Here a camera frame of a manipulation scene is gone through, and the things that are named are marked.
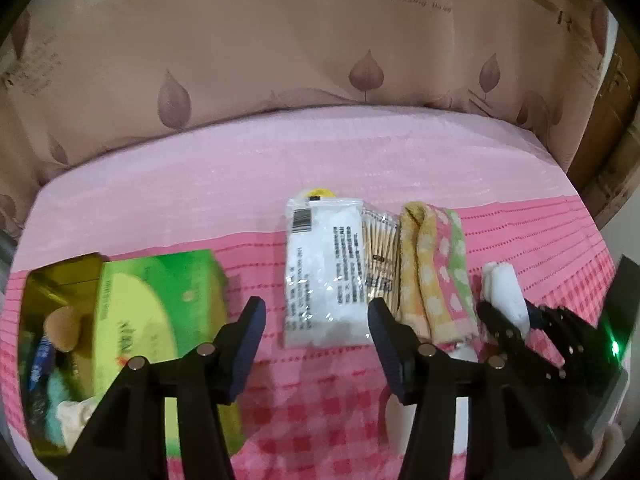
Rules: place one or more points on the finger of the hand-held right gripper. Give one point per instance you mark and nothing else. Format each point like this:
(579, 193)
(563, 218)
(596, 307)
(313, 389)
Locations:
(502, 327)
(555, 332)

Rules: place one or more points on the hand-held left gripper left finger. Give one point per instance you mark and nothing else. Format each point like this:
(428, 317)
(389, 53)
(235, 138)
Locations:
(247, 345)

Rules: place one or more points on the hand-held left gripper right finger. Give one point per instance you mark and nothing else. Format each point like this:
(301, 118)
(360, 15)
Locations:
(395, 360)

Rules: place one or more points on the white fluffy cloth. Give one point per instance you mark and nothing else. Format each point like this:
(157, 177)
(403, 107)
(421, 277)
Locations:
(505, 290)

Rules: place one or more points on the striped pastel towel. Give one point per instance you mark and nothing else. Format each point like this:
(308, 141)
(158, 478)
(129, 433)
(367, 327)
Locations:
(435, 285)

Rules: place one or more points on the white plastic packet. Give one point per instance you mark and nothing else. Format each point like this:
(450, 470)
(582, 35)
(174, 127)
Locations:
(325, 280)

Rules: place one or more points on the clear cotton swab packet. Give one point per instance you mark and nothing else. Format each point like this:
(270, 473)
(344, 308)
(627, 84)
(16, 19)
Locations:
(380, 255)

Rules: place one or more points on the yellow cloth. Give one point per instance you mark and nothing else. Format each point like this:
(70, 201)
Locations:
(319, 193)

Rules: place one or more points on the beige makeup sponge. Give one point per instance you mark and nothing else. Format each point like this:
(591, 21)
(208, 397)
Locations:
(65, 330)

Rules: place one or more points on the teal fluffy scrunchie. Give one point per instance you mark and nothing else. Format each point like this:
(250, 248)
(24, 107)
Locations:
(55, 402)

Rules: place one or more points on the gold metal tin box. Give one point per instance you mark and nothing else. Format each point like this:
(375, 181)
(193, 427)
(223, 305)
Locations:
(55, 280)

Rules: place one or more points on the black and blue packet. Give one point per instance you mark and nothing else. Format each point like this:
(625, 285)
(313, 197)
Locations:
(42, 365)

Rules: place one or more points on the person's right hand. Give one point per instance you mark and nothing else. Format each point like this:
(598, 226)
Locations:
(605, 452)

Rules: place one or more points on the pink checkered cloth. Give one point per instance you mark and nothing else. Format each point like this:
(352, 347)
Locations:
(320, 410)

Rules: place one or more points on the green tissue pack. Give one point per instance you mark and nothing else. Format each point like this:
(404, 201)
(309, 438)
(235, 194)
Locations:
(150, 310)

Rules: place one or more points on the pink bed sheet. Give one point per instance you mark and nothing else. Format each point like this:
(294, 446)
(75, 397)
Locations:
(250, 175)

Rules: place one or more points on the brown wooden door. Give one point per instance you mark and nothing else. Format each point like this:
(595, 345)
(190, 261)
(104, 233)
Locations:
(615, 135)

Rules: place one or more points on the beige leaf print curtain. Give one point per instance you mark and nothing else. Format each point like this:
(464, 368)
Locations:
(300, 35)

